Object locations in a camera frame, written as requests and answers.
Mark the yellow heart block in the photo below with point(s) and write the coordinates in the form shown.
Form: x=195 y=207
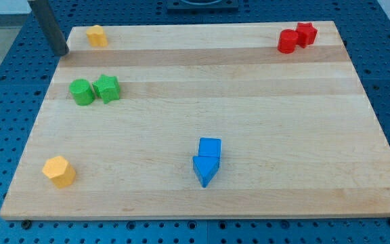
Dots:
x=96 y=36

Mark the light wooden board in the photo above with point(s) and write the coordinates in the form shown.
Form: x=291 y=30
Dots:
x=299 y=137

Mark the blue cube block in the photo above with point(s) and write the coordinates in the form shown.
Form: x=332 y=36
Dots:
x=209 y=147

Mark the blue triangle block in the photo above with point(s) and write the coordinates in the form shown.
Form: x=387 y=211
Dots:
x=205 y=168

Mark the green star block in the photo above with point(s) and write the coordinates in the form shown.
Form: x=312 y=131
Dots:
x=107 y=88

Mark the green cylinder block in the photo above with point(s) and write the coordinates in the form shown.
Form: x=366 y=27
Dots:
x=81 y=92

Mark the red cylinder block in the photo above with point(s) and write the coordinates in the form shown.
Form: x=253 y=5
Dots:
x=287 y=41

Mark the red star block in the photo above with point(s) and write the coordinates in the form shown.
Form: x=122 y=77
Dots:
x=306 y=34

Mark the yellow hexagon block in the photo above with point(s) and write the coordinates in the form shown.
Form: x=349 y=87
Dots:
x=59 y=171

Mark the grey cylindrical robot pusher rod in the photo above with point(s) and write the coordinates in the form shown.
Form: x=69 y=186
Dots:
x=49 y=25

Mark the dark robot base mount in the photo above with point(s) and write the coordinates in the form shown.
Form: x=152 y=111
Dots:
x=201 y=5

